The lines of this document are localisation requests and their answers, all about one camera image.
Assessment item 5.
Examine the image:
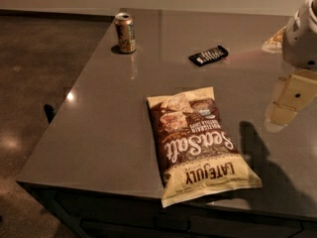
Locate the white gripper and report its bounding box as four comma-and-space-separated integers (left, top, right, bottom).
264, 0, 317, 132

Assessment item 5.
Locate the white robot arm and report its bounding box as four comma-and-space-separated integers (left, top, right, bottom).
262, 0, 317, 132

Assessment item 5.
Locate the brown Late July chip bag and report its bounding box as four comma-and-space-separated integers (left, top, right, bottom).
148, 87, 263, 207

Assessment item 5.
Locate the pale snack packet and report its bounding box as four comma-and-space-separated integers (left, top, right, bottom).
262, 27, 285, 54

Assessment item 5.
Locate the gold soda can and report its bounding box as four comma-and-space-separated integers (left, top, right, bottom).
114, 12, 136, 54

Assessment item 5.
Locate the dark object beside table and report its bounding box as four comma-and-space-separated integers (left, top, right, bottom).
44, 104, 55, 123

